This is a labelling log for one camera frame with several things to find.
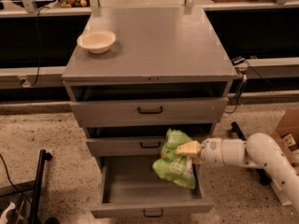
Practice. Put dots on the black power adapter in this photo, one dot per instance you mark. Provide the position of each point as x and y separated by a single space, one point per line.
238 60

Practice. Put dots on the black stand left floor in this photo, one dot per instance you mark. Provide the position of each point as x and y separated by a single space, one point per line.
43 157

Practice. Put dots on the white bowl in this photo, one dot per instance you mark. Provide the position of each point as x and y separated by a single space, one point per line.
96 41

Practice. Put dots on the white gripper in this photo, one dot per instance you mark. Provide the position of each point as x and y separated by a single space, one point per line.
211 150

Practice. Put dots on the green rice chip bag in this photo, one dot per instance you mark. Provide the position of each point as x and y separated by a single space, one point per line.
172 166

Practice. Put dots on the grey bottom drawer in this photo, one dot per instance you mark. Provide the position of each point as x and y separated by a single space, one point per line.
130 188

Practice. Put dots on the grey drawer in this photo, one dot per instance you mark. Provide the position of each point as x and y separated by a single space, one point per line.
137 140
130 188
126 113

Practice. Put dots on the grey top drawer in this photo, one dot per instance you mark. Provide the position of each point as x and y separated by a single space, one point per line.
126 113

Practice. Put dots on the cardboard box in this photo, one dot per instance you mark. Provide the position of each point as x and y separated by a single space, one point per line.
286 135

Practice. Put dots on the grey middle drawer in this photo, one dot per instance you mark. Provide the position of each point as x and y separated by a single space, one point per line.
137 140

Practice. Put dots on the grey drawer cabinet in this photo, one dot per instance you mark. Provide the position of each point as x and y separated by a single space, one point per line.
160 53

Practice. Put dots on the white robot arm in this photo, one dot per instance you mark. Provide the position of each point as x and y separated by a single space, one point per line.
259 151

